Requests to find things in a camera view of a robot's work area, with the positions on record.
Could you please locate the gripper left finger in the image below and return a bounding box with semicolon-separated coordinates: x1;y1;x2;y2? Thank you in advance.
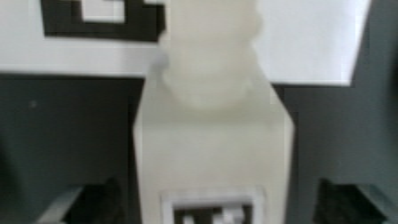
33;178;140;224

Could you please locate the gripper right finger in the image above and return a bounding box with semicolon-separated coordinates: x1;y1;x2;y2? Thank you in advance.
312;179;398;224

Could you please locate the white stool leg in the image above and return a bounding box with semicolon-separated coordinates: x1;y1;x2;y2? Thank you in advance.
133;0;295;224

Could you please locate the white marker sheet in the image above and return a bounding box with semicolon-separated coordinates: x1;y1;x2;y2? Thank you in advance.
0;0;371;86

